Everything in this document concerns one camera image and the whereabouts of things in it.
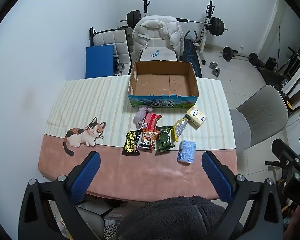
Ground black wipe packet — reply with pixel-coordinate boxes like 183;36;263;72
122;130;142;157

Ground chrome weight plates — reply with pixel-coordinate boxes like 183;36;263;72
114;62;125;76

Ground barbell with black plates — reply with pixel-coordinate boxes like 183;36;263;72
119;10;228;36

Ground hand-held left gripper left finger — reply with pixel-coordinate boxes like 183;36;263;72
18;151;101;240

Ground panda print snack packet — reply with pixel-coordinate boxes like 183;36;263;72
137;129;160;150

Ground dark wooden chair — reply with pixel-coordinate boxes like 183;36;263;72
285;77;300;115

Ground white puffer jacket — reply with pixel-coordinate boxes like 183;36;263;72
132;15;184;62

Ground person's dark fleece clothing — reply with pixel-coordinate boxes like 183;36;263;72
116;196;227;240

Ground yellow silver snack packet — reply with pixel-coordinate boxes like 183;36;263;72
172;118;190;142

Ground short barbell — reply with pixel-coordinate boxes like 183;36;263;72
220;46;259;67

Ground white squat rack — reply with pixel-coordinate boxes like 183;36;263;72
141;0;215;65

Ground black bag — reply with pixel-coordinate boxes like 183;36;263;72
264;57;277;70

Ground white quilted chair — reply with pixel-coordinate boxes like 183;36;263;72
89;27;132;76

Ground grey shell chair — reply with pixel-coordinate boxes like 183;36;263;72
229;85;289;155

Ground white padded chair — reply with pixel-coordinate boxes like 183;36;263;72
139;36;178;62

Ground black kick scooter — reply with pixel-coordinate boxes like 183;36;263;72
277;46;300;78

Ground striped pink cat tablecloth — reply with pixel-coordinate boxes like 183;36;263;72
37;76;238;203

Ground green snack packet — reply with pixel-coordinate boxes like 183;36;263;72
155;126;175;154

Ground yellow tissue pack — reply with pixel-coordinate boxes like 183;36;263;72
185;106;207;130

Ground cardboard box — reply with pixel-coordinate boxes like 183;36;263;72
128;60;199;109

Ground black pole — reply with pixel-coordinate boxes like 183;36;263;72
277;26;282;55

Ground blue folded mat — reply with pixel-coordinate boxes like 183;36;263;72
85;44;115;79

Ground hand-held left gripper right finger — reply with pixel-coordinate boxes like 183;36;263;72
201;151;284;240

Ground black blue weight bench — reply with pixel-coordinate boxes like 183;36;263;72
180;30;203;78

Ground light blue tissue pack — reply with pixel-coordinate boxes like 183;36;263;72
177;140;197;164

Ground red snack packet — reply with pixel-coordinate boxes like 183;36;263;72
142;113;163;130

